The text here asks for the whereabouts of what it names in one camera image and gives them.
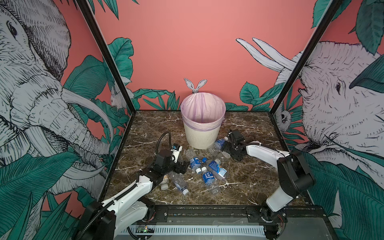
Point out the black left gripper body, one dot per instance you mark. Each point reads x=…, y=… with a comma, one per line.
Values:
x=172, y=166

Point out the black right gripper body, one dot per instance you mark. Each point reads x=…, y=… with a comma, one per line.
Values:
x=232, y=150

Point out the blue label white cap bottle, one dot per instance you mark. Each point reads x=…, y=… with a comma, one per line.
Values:
x=195, y=163

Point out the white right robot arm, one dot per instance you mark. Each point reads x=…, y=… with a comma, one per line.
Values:
x=295, y=175

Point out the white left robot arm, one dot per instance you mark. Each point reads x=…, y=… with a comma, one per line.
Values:
x=105, y=220

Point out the blue label bottle by bin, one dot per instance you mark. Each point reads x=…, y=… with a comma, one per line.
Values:
x=218, y=144

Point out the white ribbed trash bin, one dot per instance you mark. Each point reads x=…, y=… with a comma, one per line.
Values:
x=201, y=139

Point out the purple plastic bin liner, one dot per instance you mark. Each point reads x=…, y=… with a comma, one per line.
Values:
x=202, y=111

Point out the clear crushed bottle blue cap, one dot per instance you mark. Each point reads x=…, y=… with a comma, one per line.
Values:
x=179, y=182

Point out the beige label pill bottle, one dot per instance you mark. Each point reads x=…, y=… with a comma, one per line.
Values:
x=164, y=185

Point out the front blue label bottle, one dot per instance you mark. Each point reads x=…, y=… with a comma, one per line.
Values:
x=210, y=181

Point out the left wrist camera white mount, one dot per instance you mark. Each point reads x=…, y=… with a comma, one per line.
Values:
x=177, y=153

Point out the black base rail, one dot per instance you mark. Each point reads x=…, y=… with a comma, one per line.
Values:
x=288, y=216

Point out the black frame post left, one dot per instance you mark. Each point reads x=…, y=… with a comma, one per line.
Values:
x=88, y=15

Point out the black frame post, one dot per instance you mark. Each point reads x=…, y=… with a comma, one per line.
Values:
x=325, y=20
x=88, y=15

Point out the black frame post right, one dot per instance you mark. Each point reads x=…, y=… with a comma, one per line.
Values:
x=325, y=20

